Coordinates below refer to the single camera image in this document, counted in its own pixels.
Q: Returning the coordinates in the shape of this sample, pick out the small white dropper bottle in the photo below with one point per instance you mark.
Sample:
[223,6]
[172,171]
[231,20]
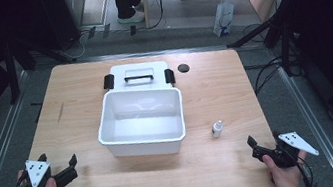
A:
[217,130]

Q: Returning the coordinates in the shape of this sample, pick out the person's right hand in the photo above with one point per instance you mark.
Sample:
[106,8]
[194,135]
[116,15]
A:
[284,176]

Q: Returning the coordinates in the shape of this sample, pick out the black metal stand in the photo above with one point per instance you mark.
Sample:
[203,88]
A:
[12,77]

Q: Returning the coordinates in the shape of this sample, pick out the dark cabinet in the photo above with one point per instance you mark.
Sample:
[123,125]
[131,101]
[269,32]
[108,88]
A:
[67,14]

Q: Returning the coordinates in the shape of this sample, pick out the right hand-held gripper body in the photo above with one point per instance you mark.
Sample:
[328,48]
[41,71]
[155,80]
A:
[286,150]

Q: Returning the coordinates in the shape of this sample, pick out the black tape strip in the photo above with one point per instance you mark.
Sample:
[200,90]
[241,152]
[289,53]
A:
[133,30]
[91,32]
[106,31]

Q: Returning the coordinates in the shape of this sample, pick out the white plastic storage box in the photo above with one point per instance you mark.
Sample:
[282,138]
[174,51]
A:
[142,124]

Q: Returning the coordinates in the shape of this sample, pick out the black tripod stand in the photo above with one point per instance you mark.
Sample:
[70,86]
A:
[282,38]

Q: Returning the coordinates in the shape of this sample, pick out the white plastic bag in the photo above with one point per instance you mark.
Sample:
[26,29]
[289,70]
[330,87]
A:
[223,18]

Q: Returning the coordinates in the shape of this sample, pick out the black round table grommet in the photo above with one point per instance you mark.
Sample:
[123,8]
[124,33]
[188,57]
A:
[183,68]

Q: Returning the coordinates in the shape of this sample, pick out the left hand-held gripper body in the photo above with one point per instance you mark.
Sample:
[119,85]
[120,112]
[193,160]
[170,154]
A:
[36,171]

